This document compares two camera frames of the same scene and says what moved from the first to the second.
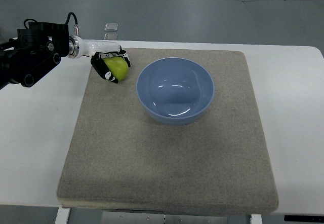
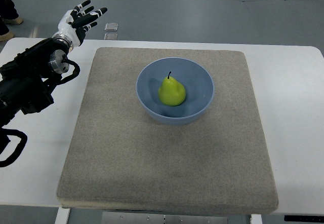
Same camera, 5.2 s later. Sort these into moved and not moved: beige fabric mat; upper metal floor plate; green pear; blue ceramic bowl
Moved: green pear
Not moved: upper metal floor plate; beige fabric mat; blue ceramic bowl
